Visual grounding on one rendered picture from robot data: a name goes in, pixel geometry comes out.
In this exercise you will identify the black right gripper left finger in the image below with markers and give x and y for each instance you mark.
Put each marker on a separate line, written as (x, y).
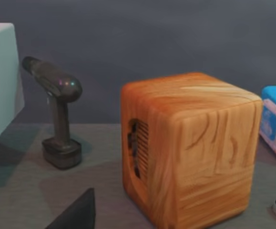
(77, 212)

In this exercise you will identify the wooden cube box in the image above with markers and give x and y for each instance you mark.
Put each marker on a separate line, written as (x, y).
(195, 152)

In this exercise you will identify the blue wet wipes pack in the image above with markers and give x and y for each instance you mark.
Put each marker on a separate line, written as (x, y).
(274, 119)

